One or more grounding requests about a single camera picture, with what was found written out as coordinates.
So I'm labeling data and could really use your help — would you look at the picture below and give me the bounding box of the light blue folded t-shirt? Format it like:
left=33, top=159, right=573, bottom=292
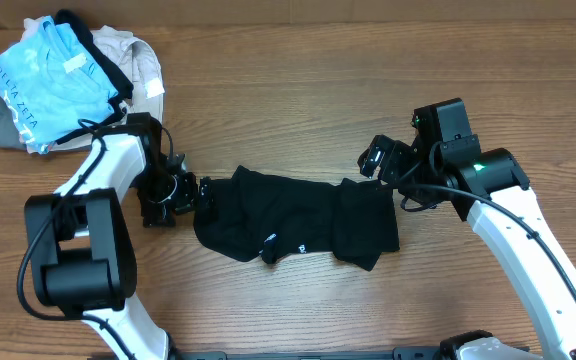
left=0, top=16, right=118, bottom=154

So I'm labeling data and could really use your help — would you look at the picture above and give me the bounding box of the beige folded garment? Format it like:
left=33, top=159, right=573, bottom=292
left=20, top=17, right=166, bottom=154

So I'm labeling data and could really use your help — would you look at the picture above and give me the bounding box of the black folded garment in pile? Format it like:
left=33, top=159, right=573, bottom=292
left=55, top=9, right=134, bottom=126

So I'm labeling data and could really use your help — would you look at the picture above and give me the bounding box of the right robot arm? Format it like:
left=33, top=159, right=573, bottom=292
left=358, top=98, right=576, bottom=359

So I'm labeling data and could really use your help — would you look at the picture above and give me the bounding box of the black polo shirt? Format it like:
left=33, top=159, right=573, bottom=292
left=194, top=166, right=400, bottom=271

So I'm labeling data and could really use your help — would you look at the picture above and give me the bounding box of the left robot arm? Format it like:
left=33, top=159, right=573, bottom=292
left=16, top=113, right=199, bottom=360

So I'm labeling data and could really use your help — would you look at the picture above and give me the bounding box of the grey folded garment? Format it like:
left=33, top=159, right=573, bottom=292
left=0, top=97, right=26, bottom=151

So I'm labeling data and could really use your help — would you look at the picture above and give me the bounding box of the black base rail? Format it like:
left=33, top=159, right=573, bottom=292
left=176, top=346, right=439, bottom=360

